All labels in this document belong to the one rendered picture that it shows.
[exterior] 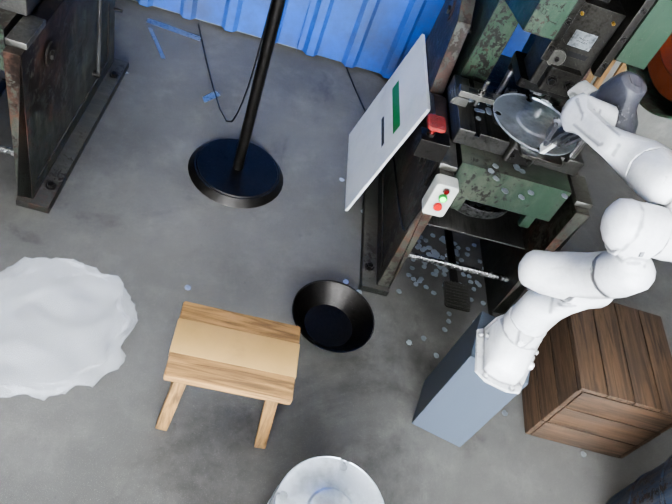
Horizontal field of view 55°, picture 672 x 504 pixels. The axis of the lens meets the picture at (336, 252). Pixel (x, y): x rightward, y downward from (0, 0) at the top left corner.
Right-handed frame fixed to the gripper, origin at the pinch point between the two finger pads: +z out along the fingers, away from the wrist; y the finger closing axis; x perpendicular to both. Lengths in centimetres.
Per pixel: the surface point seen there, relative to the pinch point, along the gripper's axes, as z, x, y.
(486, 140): 17.5, 6.2, -11.9
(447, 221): 51, -11, -9
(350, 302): 66, -44, -37
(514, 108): 11.8, 16.8, -5.8
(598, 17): -21.4, 30.8, 0.7
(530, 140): 5.6, 3.3, -2.8
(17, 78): 28, -8, -154
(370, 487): 12, -104, -38
